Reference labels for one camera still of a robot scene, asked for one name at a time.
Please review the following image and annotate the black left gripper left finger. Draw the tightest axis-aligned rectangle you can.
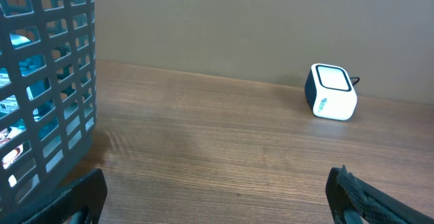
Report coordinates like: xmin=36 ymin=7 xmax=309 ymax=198
xmin=20 ymin=168 xmax=108 ymax=224

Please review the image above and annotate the blue mouthwash bottle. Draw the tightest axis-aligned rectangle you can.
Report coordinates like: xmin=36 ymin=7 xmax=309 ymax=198
xmin=1 ymin=33 xmax=58 ymax=139

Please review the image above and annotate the red tissue pack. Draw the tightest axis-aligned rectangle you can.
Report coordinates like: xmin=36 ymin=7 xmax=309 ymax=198
xmin=1 ymin=95 xmax=36 ymax=189

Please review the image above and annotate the white barcode scanner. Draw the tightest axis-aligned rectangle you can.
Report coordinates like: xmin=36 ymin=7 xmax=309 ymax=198
xmin=304 ymin=63 xmax=357 ymax=121

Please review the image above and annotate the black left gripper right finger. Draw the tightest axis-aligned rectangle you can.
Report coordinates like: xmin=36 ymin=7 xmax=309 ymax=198
xmin=325 ymin=166 xmax=433 ymax=224

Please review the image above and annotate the dark grey plastic basket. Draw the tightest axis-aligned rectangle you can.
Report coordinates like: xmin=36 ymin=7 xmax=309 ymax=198
xmin=1 ymin=0 xmax=106 ymax=223

